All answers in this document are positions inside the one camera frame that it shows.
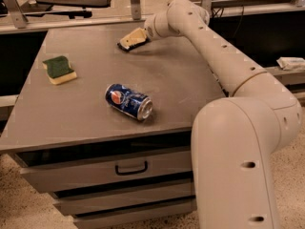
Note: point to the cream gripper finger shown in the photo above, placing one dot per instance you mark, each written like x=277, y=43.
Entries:
x=136, y=36

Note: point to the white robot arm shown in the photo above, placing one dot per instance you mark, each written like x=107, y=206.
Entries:
x=232, y=137

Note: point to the blue pepsi can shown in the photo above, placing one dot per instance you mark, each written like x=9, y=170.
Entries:
x=129, y=102

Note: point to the black office chair base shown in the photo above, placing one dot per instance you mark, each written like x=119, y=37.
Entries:
x=68, y=0

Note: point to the green and yellow sponge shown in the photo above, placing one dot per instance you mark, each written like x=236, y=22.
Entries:
x=59, y=70

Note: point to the grey drawer cabinet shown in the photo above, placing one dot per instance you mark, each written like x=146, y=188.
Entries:
x=68, y=139

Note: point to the white crumpled packet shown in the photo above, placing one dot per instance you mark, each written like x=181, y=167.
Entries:
x=291, y=63

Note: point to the black drawer handle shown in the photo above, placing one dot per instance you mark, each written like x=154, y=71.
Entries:
x=131, y=170

